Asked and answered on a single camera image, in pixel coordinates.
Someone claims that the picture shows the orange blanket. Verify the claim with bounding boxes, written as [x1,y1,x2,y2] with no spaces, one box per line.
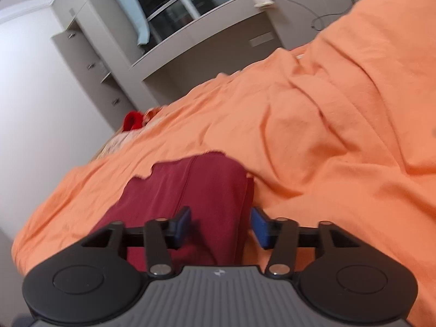
[10,0,436,327]

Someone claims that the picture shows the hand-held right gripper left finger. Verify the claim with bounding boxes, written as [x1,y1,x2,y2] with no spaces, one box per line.
[81,206,192,277]

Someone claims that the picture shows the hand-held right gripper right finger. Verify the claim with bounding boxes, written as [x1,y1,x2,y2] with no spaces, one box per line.
[250,207,362,277]

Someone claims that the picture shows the light blue curtain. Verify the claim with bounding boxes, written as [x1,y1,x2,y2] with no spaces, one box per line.
[99,0,151,46]

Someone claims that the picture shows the red plush toy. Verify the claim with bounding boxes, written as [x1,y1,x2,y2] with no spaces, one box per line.
[123,111,144,132]

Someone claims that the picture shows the grey wardrobe cabinet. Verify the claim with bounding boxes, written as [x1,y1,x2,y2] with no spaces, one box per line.
[51,0,164,110]

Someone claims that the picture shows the window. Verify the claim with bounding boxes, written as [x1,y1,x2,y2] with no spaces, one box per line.
[124,0,270,56]

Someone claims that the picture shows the grey desk with drawers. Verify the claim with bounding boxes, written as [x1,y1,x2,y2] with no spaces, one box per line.
[129,0,375,107]

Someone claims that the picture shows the small orange patterned cloth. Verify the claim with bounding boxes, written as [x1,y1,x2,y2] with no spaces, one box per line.
[143,107,165,124]

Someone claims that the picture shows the thin cable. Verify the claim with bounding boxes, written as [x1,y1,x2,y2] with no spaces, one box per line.
[272,0,355,32]

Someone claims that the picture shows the maroon long-sleeve shirt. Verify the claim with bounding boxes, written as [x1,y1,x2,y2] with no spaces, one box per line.
[92,150,255,274]

